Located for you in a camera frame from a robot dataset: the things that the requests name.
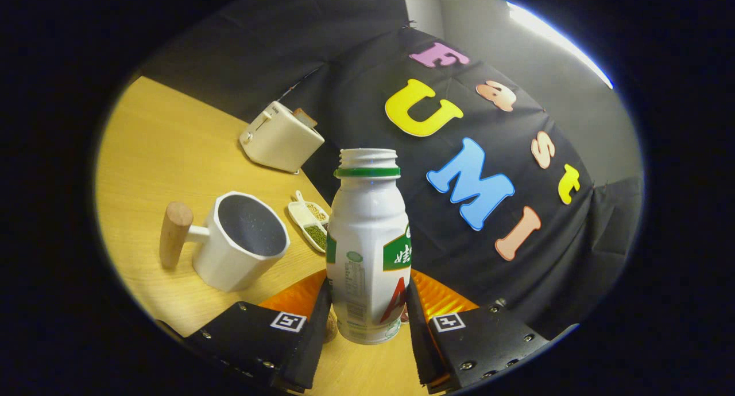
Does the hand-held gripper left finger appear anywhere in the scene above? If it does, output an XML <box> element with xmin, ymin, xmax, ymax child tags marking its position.
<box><xmin>183</xmin><ymin>269</ymin><xmax>334</xmax><ymax>394</ymax></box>

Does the cream toaster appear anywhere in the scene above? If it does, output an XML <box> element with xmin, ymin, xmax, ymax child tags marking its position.
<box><xmin>239</xmin><ymin>101</ymin><xmax>325</xmax><ymax>174</ymax></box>

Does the white juice bottle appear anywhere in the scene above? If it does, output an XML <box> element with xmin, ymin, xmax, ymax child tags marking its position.
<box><xmin>326</xmin><ymin>149</ymin><xmax>413</xmax><ymax>345</ymax></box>

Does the white cup with wooden handle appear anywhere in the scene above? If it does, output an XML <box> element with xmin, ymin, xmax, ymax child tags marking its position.
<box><xmin>160</xmin><ymin>191</ymin><xmax>291</xmax><ymax>293</ymax></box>

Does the thin toaster power cable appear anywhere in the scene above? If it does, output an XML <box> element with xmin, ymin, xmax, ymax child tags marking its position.
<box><xmin>278</xmin><ymin>66</ymin><xmax>325</xmax><ymax>98</ymax></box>

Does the wooden table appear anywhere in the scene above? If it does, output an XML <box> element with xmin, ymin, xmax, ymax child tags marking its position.
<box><xmin>95</xmin><ymin>76</ymin><xmax>437</xmax><ymax>396</ymax></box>

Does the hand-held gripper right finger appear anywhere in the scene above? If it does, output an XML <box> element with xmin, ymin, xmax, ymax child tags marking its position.
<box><xmin>405</xmin><ymin>268</ymin><xmax>552</xmax><ymax>395</ymax></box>

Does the white divided bean dish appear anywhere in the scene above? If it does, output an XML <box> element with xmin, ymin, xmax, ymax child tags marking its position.
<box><xmin>288</xmin><ymin>191</ymin><xmax>331</xmax><ymax>254</ymax></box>

